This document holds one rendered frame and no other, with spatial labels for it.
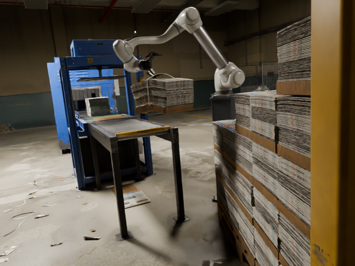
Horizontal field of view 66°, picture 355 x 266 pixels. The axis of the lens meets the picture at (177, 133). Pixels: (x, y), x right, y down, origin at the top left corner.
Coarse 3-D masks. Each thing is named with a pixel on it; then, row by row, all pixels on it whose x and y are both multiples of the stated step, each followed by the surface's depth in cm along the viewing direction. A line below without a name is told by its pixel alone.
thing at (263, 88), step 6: (240, 66) 995; (252, 72) 1018; (270, 72) 906; (276, 72) 940; (258, 78) 1025; (264, 78) 900; (276, 78) 943; (270, 84) 915; (240, 90) 1008; (246, 90) 976; (258, 90) 949; (264, 90) 929; (270, 90) 939
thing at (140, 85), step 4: (136, 84) 205; (140, 84) 202; (132, 88) 210; (136, 88) 206; (140, 88) 204; (144, 88) 201; (136, 92) 208; (140, 92) 204; (144, 92) 201; (136, 96) 208; (140, 96) 205; (144, 96) 202; (136, 100) 210; (140, 100) 206; (144, 100) 203; (136, 104) 211; (140, 104) 208; (144, 104) 204; (144, 112) 209
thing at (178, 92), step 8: (152, 80) 192; (160, 80) 187; (168, 80) 189; (176, 80) 191; (184, 80) 195; (192, 80) 202; (152, 88) 194; (160, 88) 188; (168, 88) 186; (176, 88) 191; (184, 88) 196; (192, 88) 203; (152, 96) 197; (160, 96) 190; (168, 96) 186; (176, 96) 192; (184, 96) 198; (192, 96) 205; (160, 104) 192; (168, 104) 188; (176, 104) 194; (184, 104) 201
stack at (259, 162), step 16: (224, 128) 184; (224, 144) 189; (240, 144) 152; (256, 144) 128; (224, 160) 192; (240, 160) 155; (256, 160) 131; (272, 160) 113; (224, 176) 198; (240, 176) 156; (256, 176) 131; (272, 176) 114; (224, 192) 204; (240, 192) 158; (256, 192) 132; (272, 192) 114; (256, 208) 137; (272, 208) 115; (224, 224) 215; (240, 224) 165; (272, 224) 118; (256, 240) 140; (272, 240) 118; (240, 256) 173; (256, 256) 143; (272, 256) 120
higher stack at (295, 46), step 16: (288, 32) 89; (304, 32) 80; (288, 48) 91; (304, 48) 81; (288, 64) 91; (304, 64) 82; (288, 80) 92; (304, 80) 83; (288, 96) 98; (304, 96) 90; (288, 112) 94; (304, 112) 83; (288, 128) 94; (304, 128) 84; (288, 144) 96; (304, 144) 86; (288, 160) 98; (288, 176) 99; (304, 176) 87; (288, 192) 98; (304, 192) 89; (288, 208) 100; (304, 208) 88; (288, 224) 102; (288, 240) 102; (304, 240) 91; (288, 256) 104; (304, 256) 91
